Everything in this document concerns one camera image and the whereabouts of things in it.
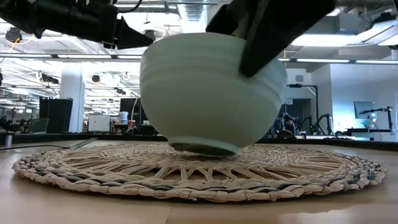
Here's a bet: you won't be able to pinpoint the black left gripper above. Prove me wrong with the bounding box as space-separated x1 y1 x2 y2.
46 0 154 50

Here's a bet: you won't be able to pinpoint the pale green ceramic bowl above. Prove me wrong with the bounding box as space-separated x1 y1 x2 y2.
139 32 288 157

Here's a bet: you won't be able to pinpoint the long ceiling light strip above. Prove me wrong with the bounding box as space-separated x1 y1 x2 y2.
0 53 144 60
277 57 398 65

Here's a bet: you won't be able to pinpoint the black computer monitor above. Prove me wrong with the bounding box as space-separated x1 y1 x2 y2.
119 97 149 126

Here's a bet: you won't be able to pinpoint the white square pillar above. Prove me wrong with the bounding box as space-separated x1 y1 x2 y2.
60 62 86 134

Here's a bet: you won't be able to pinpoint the black metal stand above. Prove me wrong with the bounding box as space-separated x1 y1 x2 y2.
286 83 320 126

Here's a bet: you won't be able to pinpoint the small white cabinet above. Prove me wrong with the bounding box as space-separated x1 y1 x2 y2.
87 114 111 133

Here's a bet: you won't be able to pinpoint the black background robot arms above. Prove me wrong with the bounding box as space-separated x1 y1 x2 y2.
269 112 334 139

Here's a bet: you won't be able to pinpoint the tall black cabinet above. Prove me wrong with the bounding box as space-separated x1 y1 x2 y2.
39 97 74 134

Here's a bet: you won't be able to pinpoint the black background desk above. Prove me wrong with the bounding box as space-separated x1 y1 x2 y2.
335 127 394 139

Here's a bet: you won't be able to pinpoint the round woven straw placemat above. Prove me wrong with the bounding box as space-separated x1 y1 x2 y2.
11 142 389 203

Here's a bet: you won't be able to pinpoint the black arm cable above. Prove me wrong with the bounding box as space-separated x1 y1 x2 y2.
117 0 144 14

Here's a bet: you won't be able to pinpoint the silver ventilation duct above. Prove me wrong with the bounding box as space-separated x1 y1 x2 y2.
178 2 208 32

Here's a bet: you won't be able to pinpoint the thin black cable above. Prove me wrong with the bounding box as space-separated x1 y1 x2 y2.
0 137 99 151

